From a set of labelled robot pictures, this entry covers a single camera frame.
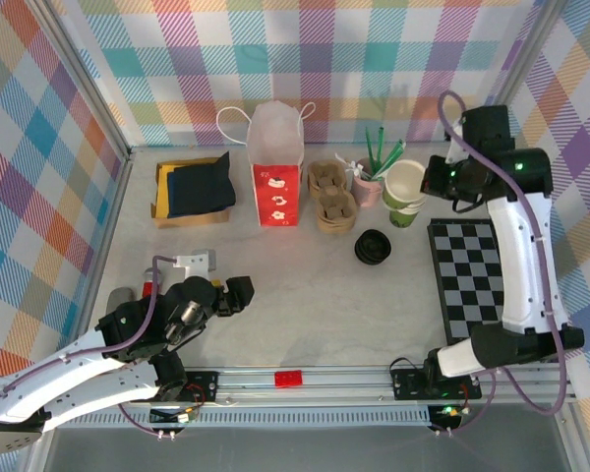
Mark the red white paper gift bag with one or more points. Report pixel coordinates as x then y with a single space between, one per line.
275 196

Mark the black plastic cup lid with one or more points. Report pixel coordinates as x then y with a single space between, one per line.
372 243

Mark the brown cardboard napkin tray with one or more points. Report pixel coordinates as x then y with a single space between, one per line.
192 222

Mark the yellow napkin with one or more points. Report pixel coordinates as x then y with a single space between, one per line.
161 192

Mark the red toy microphone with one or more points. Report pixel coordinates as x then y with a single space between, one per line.
148 275

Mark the small controller board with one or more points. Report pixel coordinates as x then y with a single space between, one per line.
169 417
447 410

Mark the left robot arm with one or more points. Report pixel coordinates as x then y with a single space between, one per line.
78 393

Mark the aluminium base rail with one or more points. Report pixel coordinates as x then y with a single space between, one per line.
349 378

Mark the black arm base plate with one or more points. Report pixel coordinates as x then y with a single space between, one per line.
405 386
201 378

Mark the white stirrer packets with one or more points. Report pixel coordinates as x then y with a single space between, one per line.
352 167

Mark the dark navy napkin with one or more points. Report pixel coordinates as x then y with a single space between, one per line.
201 187

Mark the red toy brick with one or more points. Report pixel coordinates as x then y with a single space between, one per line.
288 378

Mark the aluminium side rail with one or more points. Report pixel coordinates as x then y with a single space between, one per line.
116 196

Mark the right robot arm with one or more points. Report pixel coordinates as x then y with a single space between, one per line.
521 270

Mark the aluminium frame post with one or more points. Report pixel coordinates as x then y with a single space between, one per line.
514 74
87 74

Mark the pink straw pot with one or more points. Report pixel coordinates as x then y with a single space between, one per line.
366 194

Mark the brown pulp cup carrier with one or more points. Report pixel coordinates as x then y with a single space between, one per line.
319 172

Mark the blue napkin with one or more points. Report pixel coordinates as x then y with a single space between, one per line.
170 196

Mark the white wrapped straw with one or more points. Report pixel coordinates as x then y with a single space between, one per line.
384 164

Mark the black grey checkerboard mat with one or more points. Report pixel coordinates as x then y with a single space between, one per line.
464 275

